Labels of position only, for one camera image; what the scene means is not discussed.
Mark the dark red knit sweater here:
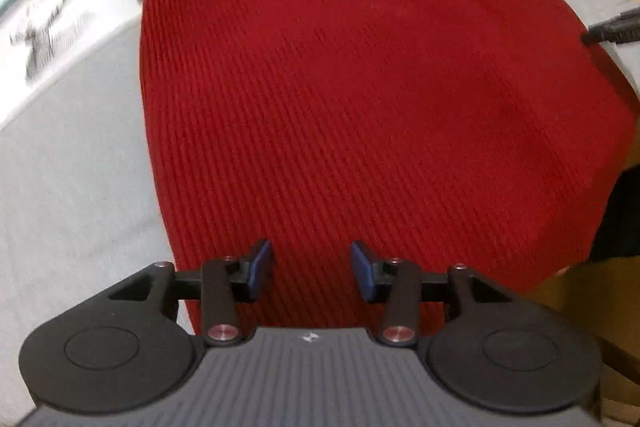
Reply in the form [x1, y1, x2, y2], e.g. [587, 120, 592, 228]
[140, 0, 639, 329]

